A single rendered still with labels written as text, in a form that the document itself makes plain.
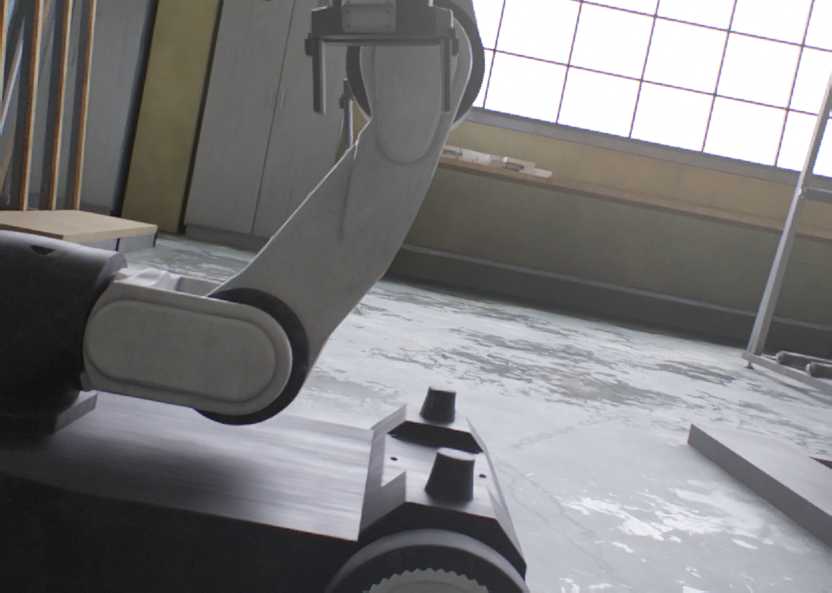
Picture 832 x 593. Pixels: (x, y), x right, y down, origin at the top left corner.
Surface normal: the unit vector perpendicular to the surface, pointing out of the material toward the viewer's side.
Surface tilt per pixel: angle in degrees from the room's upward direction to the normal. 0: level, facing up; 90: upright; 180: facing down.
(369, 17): 119
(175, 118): 90
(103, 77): 90
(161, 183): 90
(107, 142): 90
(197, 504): 0
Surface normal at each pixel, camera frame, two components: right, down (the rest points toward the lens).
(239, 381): 0.01, 0.05
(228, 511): 0.19, -0.98
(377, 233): -0.07, 0.46
